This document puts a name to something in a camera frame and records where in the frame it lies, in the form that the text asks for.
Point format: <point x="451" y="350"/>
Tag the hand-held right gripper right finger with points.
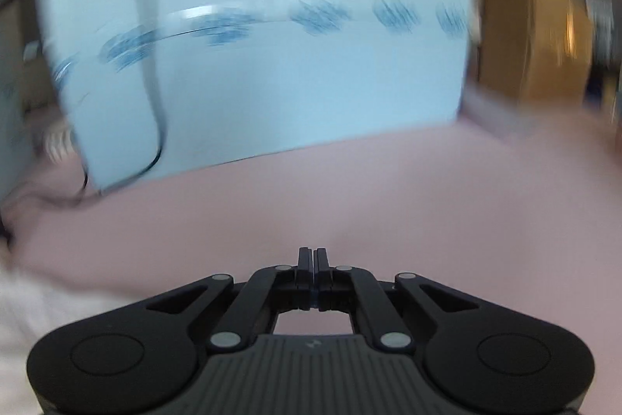
<point x="323" y="280"/>

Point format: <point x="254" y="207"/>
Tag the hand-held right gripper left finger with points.
<point x="305" y="280"/>

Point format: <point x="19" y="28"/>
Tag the pink table mat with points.
<point x="388" y="201"/>

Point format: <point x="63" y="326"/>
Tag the large light blue cardboard box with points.
<point x="291" y="94"/>

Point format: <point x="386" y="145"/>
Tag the white cloth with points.
<point x="43" y="332"/>

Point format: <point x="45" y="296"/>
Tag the white striped ceramic bowl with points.
<point x="60" y="142"/>

